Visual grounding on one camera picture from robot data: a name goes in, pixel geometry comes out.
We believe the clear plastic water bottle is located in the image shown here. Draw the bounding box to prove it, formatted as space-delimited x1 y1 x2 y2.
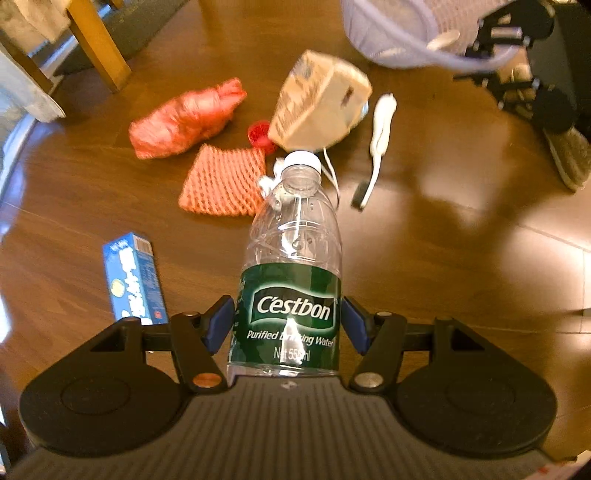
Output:
226 150 343 379

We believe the lavender plastic basket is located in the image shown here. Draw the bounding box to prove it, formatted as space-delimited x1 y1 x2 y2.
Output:
341 0 522 70

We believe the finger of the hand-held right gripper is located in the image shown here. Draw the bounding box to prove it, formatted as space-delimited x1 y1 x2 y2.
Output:
455 69 541 114
464 14 534 61

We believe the wooden table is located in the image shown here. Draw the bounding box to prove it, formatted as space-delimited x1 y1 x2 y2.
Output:
0 0 133 93

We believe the blue and white small box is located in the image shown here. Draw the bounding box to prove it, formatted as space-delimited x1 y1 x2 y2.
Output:
102 232 169 326

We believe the white toothbrush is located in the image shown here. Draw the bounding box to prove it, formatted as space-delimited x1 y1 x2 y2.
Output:
351 93 398 210

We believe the light blue curtain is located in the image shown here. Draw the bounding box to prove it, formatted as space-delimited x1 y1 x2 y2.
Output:
0 48 66 124

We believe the orange foam net sleeve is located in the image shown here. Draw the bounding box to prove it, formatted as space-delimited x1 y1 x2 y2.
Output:
178 144 267 217

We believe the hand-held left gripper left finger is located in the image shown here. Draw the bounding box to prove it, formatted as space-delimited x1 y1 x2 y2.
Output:
90 295 234 395

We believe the person's beige slipper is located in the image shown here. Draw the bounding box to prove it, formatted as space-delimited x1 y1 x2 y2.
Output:
542 127 591 191

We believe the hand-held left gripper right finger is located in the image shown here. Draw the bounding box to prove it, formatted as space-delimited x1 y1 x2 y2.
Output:
342 295 490 393

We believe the tan tablecloth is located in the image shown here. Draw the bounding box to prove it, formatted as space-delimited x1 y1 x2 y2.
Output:
0 0 71 41

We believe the small red cup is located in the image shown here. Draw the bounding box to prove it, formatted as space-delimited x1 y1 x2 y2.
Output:
248 120 278 155

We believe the orange plastic bag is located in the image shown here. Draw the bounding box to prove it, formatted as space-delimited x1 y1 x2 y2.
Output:
128 78 247 160

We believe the dark floor mat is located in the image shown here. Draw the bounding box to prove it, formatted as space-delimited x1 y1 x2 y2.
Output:
54 0 188 78

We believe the brown paper carton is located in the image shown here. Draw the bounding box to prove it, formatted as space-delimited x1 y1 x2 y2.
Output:
268 50 373 152

